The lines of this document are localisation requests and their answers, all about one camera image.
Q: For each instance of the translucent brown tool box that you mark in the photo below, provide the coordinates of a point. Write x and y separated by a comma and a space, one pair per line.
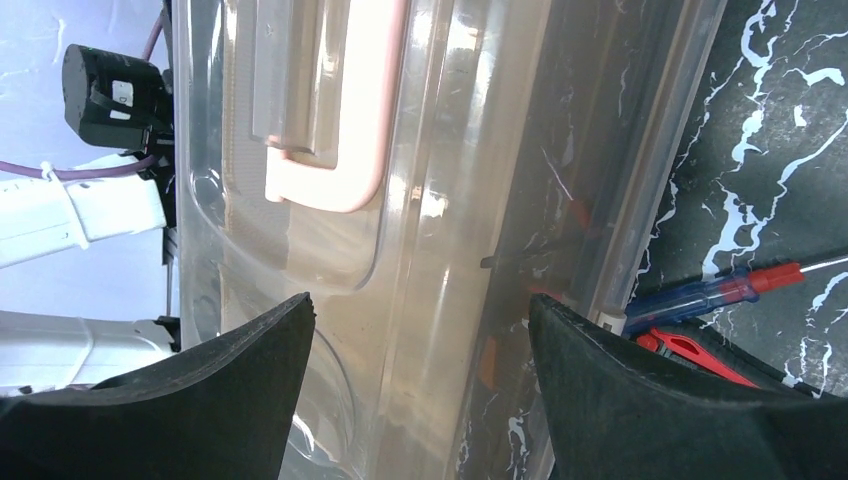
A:
421, 169

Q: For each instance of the red black utility knife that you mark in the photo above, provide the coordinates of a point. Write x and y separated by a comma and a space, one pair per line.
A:
704, 349

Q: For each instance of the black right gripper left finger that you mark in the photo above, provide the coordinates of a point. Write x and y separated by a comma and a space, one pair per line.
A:
219, 410

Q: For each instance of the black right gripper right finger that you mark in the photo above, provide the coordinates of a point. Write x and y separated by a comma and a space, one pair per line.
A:
618, 411

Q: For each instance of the black marbled mat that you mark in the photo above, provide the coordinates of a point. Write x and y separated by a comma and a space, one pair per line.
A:
758, 177

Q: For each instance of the blue red screwdriver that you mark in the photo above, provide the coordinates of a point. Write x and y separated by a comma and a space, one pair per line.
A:
702, 297

